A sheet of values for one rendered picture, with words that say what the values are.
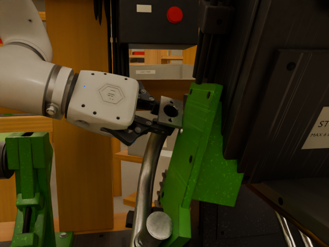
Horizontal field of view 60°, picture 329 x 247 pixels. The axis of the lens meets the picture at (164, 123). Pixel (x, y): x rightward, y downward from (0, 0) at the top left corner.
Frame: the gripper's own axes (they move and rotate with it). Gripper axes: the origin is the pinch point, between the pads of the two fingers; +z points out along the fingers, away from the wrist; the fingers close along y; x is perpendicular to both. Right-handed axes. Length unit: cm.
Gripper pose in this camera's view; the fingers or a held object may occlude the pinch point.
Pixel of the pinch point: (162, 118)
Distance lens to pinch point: 48.9
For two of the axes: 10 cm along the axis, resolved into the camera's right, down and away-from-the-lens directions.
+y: 0.6, -8.0, 5.9
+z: 9.5, 2.3, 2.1
